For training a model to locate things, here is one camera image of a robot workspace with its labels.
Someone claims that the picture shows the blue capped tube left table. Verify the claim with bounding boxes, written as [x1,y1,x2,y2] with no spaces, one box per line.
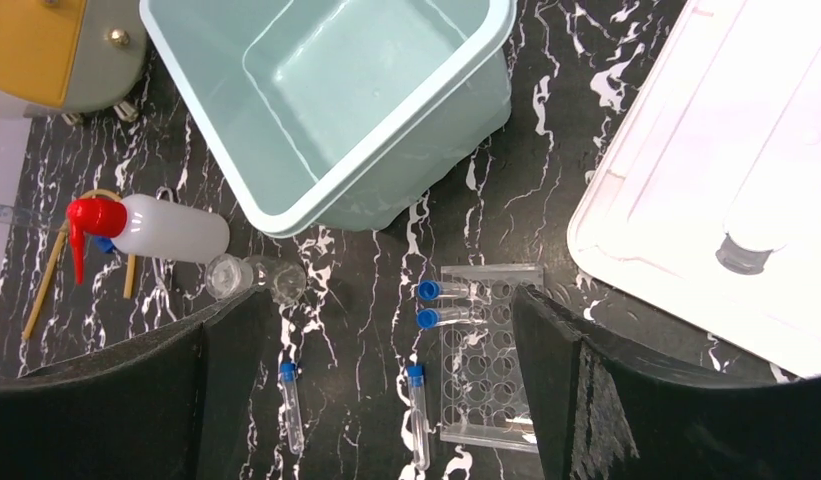
[279,362,305,455]

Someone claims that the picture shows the blue capped tube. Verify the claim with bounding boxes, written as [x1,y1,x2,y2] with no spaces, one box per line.
[406,365,431,471]

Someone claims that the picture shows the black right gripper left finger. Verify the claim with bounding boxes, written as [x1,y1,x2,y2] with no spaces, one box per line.
[0,290,273,479]

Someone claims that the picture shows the teal plastic bin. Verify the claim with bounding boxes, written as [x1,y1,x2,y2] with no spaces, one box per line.
[140,0,517,238]

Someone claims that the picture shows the tan rubber tubing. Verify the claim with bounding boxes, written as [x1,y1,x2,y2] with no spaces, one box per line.
[21,189,137,342]

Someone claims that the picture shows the small clear glass jar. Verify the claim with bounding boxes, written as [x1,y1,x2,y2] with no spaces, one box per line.
[204,254,307,306]

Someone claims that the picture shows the white wash bottle red cap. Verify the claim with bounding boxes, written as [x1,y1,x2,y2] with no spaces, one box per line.
[66,194,230,284]

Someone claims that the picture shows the clear acrylic test tube rack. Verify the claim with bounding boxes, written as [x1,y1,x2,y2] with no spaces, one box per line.
[439,264,544,454]

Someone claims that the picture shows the cream cylindrical centrifuge machine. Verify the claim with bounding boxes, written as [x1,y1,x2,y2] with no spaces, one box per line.
[0,0,148,125]

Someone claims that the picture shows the white plastic bin lid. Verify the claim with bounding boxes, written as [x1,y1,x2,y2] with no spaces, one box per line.
[567,1,821,378]

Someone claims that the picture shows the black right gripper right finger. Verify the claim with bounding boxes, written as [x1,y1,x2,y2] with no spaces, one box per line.
[510,286,821,479]

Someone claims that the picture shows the blue capped tube rack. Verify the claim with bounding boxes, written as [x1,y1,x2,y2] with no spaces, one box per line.
[416,280,487,301]
[416,306,486,330]

